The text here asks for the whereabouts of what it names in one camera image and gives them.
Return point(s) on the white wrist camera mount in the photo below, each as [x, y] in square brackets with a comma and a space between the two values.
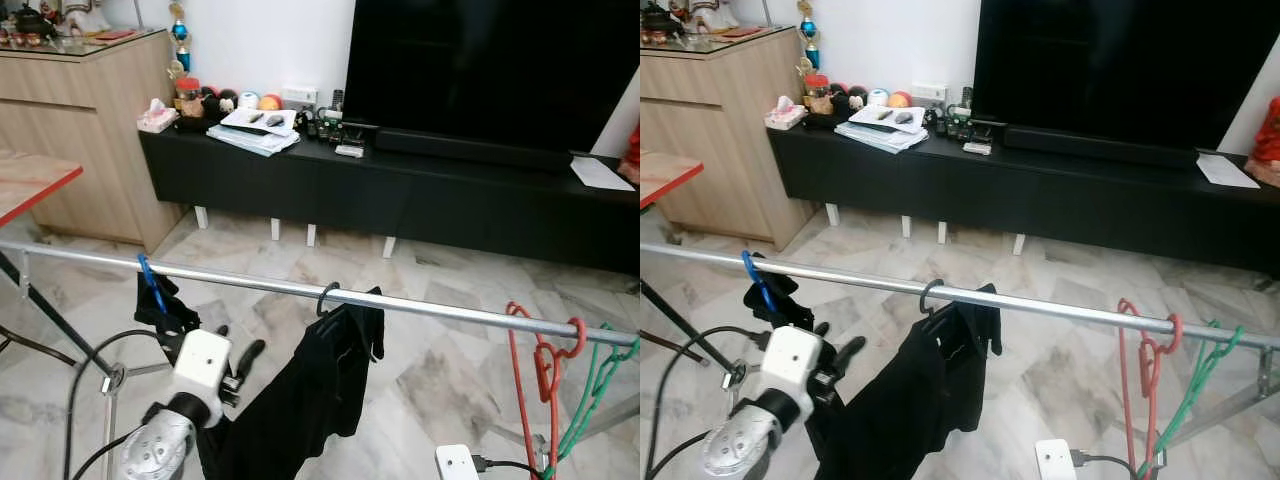
[1056, 460]
[457, 465]
[203, 370]
[790, 368]

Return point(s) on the black soundbar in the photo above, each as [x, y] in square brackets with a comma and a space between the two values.
[470, 148]
[1100, 145]

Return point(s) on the white remote control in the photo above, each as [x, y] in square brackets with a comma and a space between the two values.
[350, 151]
[977, 148]

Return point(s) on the white paper sheet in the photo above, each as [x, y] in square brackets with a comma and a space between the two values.
[600, 172]
[1227, 170]

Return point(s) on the white wall socket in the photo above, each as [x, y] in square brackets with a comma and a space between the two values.
[299, 98]
[928, 93]

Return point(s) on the green plastic hanger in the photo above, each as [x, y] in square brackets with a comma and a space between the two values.
[1195, 395]
[590, 390]

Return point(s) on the blue plastic hanger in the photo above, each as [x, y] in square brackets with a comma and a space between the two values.
[757, 285]
[152, 288]

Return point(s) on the light wooden cabinet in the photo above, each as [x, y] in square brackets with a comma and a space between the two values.
[720, 130]
[80, 130]

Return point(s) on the black hanger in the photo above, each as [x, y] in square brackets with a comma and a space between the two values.
[924, 292]
[322, 295]

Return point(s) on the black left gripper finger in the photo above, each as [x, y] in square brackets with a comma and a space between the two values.
[797, 316]
[782, 288]
[182, 320]
[168, 290]

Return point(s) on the orange ball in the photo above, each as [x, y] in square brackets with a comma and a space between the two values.
[900, 99]
[271, 102]

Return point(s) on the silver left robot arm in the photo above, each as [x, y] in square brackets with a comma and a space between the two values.
[740, 445]
[160, 450]

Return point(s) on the red-lidded jar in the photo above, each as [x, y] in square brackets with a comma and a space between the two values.
[817, 95]
[188, 98]

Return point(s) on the black flat television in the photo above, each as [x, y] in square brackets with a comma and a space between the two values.
[1120, 70]
[480, 70]

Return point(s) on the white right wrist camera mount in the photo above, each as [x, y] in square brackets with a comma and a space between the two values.
[1056, 460]
[457, 465]

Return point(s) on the black printed t-shirt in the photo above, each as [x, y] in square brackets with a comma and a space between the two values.
[300, 400]
[900, 400]

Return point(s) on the pink tissue box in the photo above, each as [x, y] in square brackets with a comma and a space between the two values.
[157, 118]
[785, 115]

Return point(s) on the red-edged folding table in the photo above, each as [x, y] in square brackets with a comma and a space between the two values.
[30, 175]
[665, 170]

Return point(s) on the black television console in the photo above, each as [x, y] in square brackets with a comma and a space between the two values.
[1030, 205]
[400, 205]

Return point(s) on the gold and blue trophy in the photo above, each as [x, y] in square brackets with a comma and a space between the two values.
[808, 32]
[179, 35]

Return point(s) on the stack of papers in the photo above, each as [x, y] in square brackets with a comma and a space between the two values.
[880, 130]
[250, 135]

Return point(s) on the silver metal clothes rack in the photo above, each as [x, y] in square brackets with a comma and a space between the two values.
[260, 282]
[860, 282]

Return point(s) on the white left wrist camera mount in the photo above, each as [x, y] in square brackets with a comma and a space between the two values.
[203, 370]
[790, 368]

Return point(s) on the red flat tray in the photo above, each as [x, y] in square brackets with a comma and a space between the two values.
[114, 34]
[742, 32]

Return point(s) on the red plastic hanger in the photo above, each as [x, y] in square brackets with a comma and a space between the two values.
[547, 372]
[1150, 365]

